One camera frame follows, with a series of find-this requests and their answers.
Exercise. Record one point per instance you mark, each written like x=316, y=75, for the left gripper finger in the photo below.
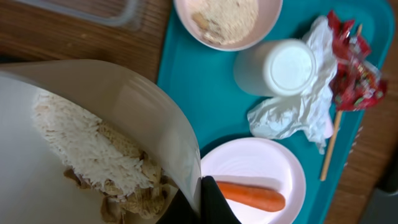
x=214, y=207

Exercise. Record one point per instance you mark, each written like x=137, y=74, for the teal plastic serving tray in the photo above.
x=199, y=79

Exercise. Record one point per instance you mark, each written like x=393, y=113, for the orange carrot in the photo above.
x=261, y=198

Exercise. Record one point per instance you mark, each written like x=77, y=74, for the clear plastic storage bin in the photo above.
x=113, y=13

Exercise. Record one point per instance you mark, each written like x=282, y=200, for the white bowl with food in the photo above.
x=33, y=186

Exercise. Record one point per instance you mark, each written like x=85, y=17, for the pink round plate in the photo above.
x=259, y=162

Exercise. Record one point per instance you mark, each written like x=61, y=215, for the red snack wrapper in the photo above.
x=358, y=84

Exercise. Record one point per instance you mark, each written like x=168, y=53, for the rice and food scraps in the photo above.
x=99, y=157

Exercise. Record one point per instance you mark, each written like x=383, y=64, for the crumpled white napkin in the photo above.
x=281, y=117

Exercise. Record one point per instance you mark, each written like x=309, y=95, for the white paper cup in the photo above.
x=275, y=68

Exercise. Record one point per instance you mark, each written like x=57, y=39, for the wooden skewer stick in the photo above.
x=332, y=143

